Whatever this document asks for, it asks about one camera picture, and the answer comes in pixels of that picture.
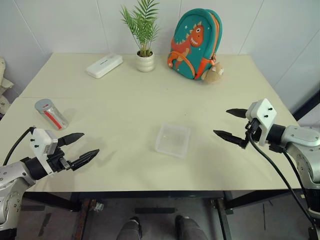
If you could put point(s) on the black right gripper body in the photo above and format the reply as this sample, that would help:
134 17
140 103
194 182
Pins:
253 127

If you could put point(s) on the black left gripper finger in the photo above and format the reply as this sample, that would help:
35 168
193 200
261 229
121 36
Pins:
86 158
71 138

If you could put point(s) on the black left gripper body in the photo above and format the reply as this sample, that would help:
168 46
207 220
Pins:
56 161

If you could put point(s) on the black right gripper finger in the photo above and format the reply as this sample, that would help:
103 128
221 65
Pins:
230 138
237 112

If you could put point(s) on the silver red cylindrical can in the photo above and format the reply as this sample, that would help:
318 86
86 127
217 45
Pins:
53 117

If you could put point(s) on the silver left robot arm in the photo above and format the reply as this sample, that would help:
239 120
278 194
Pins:
12 175

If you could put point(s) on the clear plastic container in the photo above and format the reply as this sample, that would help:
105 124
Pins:
172 141

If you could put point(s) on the brown plush toy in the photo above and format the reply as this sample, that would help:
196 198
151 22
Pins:
212 75

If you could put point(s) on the small silver caster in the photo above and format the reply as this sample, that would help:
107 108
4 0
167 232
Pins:
98 206

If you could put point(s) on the black metal beam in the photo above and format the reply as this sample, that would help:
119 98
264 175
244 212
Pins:
306 103

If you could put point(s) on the teal dinosaur backpack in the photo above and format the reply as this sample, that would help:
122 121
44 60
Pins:
192 47

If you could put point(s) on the white rectangular case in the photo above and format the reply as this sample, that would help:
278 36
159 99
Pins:
103 65

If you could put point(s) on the black bar on floor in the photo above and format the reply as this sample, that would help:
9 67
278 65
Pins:
153 210

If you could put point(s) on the white patterned cloth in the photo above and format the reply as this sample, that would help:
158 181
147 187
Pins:
3 82

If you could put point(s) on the green plant in white pot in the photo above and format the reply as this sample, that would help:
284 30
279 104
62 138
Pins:
145 61

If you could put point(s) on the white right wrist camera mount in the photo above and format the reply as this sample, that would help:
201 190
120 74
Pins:
262 112

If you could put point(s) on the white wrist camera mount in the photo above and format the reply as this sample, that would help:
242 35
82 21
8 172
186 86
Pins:
41 142
262 112

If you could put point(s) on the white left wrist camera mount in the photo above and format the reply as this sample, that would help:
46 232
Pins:
41 142

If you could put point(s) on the black metal table frame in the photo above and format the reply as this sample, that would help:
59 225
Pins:
225 215

